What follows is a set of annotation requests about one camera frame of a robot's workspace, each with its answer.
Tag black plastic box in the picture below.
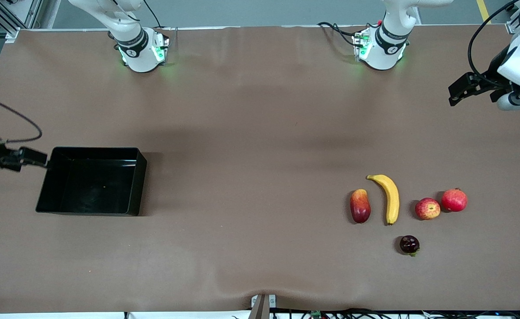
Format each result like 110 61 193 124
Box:
35 147 148 217

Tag red yellow apple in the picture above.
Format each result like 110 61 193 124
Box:
415 197 442 221

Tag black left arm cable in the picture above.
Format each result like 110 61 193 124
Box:
467 0 520 86

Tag yellow banana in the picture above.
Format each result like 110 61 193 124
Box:
366 174 400 226

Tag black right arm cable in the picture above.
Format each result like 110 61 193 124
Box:
0 0 43 145

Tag red pomegranate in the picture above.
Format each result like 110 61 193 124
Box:
441 188 469 213

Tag black base cables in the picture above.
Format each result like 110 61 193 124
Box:
317 20 368 47

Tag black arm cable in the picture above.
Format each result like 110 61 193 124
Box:
467 0 520 86
0 0 43 145

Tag dark purple mangosteen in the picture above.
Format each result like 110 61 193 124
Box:
399 235 421 257

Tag red yellow mango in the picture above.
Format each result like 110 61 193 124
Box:
350 189 372 224

